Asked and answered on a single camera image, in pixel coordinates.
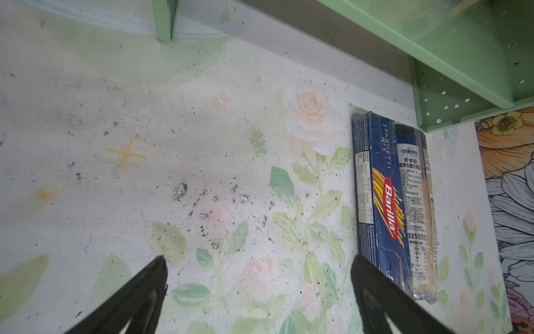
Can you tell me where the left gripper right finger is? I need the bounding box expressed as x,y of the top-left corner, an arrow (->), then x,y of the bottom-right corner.
350,255 -> 451,333

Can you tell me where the clear Ankara spaghetti pack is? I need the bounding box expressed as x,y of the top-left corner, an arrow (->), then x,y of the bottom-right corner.
396,123 -> 437,304

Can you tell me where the blue Barilla spaghetti box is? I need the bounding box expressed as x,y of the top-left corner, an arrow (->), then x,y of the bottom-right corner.
352,112 -> 414,296

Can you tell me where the green wooden two-tier shelf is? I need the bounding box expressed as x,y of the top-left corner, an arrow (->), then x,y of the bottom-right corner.
138,1 -> 533,132

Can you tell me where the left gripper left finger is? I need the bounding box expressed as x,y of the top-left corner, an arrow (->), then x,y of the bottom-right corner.
68,256 -> 168,333

